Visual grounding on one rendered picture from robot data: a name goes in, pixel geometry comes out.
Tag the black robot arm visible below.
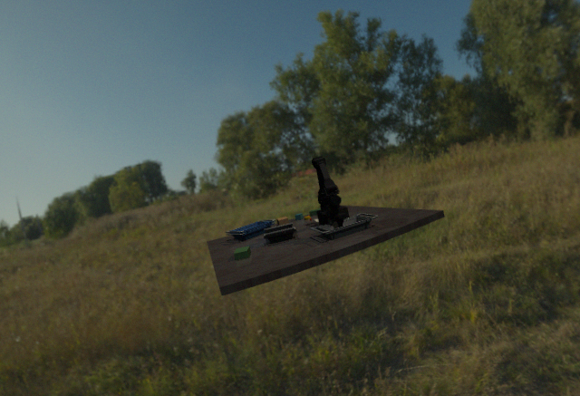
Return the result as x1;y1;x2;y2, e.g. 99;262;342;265
312;156;341;219

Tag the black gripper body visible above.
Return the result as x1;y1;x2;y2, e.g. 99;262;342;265
329;205;347;219

